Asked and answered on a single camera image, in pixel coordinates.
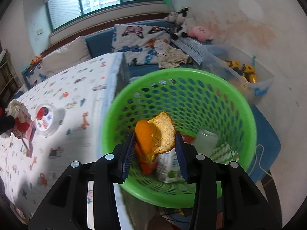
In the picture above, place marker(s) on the white milk carton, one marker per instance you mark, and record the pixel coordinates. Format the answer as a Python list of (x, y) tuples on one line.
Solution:
[(168, 167)]

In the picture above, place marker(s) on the beige cushion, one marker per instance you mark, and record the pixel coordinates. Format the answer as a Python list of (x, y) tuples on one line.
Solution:
[(67, 55)]

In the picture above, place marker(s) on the yellow toy trucks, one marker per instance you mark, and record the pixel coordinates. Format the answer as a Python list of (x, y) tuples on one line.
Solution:
[(247, 71)]

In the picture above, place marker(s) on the small butterfly print pillow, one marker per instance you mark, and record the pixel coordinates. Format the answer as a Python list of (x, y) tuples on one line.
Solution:
[(36, 75)]

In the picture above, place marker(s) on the green framed window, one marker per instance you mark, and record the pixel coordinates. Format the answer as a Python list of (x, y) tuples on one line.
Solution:
[(72, 7)]

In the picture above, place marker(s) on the teal toy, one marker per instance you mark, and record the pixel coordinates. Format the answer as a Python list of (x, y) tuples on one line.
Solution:
[(26, 69)]

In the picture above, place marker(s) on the red cartoon snack cup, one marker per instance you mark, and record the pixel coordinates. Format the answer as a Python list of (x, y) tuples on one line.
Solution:
[(21, 125)]

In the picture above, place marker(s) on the pink plush toy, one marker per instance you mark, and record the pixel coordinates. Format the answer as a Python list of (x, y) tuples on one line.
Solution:
[(200, 33)]

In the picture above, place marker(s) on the clear plastic storage box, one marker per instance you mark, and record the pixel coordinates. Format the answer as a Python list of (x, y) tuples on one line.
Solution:
[(239, 93)]

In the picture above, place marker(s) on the blue sofa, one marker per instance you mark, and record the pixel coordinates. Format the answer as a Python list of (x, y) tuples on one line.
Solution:
[(100, 40)]

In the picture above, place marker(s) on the patterned baby clothes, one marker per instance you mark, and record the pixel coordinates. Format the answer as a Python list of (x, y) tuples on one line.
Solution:
[(171, 54)]

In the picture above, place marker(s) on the white tissue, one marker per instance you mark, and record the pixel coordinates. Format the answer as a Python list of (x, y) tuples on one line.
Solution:
[(14, 106)]

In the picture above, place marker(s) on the orange toy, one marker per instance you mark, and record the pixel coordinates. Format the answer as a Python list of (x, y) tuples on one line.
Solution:
[(36, 59)]

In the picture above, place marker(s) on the clear jelly cup red lid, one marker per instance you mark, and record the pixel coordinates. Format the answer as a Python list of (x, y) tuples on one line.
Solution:
[(45, 119)]

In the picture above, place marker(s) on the green plastic basket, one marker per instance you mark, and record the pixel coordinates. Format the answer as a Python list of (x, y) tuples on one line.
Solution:
[(191, 93)]

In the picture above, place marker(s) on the white paper cup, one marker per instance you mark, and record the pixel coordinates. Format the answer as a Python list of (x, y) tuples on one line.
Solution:
[(206, 140)]

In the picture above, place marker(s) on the large butterfly print pillow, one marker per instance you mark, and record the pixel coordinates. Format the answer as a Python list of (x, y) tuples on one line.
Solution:
[(136, 38)]

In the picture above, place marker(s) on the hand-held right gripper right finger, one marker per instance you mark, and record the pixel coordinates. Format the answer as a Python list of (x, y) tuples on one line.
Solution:
[(182, 158)]

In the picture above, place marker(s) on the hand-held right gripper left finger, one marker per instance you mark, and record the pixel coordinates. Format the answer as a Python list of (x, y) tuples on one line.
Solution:
[(128, 153)]

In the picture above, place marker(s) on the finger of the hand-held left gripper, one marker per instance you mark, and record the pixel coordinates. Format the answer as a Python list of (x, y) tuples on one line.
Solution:
[(6, 124)]

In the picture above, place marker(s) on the metal shelf rack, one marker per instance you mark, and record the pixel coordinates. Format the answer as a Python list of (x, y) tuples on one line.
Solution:
[(8, 76)]

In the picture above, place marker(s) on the black and white plush cow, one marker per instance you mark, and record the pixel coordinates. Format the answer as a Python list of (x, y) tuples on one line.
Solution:
[(179, 20)]

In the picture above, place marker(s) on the orange peel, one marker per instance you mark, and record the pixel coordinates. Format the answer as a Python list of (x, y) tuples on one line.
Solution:
[(148, 136)]

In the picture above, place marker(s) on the white cartoon print tablecloth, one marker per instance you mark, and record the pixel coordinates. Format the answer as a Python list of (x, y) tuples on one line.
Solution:
[(72, 95)]

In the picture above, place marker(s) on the grey striped cloth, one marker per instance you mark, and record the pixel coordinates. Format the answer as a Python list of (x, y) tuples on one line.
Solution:
[(191, 48)]

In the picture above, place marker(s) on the blue stool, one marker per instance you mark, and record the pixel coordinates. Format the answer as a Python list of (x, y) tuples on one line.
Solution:
[(266, 136)]

